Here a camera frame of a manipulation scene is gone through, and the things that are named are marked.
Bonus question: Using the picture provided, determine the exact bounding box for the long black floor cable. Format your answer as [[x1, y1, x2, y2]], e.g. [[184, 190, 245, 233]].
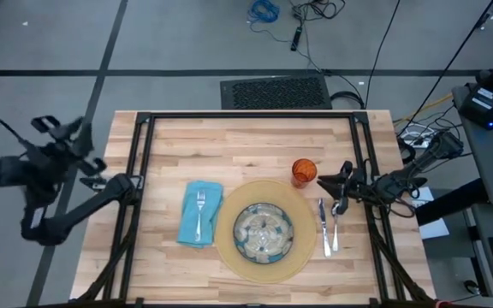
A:
[[363, 0, 402, 109], [395, 0, 493, 139]]

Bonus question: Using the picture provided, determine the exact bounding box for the white paper sheet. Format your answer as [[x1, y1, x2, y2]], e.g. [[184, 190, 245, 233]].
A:
[[410, 186, 450, 241]]

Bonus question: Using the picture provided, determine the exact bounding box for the black perforated floor mat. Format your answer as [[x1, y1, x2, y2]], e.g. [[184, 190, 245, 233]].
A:
[[219, 74, 334, 110]]

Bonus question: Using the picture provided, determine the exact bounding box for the blue coiled cable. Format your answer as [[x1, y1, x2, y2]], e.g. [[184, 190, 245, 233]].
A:
[[246, 0, 294, 44]]

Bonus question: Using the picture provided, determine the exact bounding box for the silver knife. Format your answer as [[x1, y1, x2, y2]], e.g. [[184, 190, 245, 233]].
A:
[[317, 197, 333, 259]]

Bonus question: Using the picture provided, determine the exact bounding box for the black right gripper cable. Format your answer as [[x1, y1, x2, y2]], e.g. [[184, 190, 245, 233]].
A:
[[374, 187, 419, 220]]

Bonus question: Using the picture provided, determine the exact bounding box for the teal cloth napkin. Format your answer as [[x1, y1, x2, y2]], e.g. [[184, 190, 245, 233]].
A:
[[175, 179, 225, 250]]

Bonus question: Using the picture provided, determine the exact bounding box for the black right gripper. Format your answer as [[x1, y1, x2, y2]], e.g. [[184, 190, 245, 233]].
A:
[[316, 159, 379, 203]]

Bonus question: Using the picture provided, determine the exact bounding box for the round woven straw placemat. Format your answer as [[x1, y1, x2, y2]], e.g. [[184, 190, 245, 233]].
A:
[[213, 179, 319, 285]]

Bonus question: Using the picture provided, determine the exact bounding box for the black aluminium table frame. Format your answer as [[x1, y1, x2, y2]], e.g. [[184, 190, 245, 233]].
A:
[[69, 110, 437, 308]]

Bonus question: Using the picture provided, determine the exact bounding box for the black tangled cable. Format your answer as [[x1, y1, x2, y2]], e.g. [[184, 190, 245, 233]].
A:
[[288, 0, 347, 23]]

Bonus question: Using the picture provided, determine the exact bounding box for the yellow cable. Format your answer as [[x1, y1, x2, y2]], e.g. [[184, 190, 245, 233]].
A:
[[393, 93, 454, 126]]

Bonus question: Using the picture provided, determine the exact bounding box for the red patterned cup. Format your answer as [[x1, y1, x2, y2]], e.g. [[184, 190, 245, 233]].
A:
[[290, 157, 319, 190]]

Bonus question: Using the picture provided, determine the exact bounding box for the dark round plate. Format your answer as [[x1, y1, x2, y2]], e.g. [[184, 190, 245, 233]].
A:
[[232, 201, 295, 265]]

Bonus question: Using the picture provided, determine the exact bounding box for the black looped floor cable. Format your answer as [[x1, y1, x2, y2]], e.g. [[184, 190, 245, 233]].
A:
[[329, 90, 365, 110]]

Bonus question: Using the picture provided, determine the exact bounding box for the silver spoon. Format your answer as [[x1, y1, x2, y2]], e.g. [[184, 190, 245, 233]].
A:
[[330, 201, 342, 253]]

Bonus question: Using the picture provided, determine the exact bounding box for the black computer box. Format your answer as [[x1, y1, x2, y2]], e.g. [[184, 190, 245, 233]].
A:
[[457, 82, 493, 130]]

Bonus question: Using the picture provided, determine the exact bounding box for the silver fork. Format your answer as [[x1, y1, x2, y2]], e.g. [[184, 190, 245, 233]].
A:
[[193, 188, 207, 242]]

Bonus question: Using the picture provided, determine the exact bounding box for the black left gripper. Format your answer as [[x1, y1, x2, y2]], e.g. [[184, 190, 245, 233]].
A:
[[29, 114, 108, 177]]

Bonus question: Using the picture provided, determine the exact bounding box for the black computer mouse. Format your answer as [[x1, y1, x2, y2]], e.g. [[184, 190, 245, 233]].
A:
[[462, 279, 482, 297]]

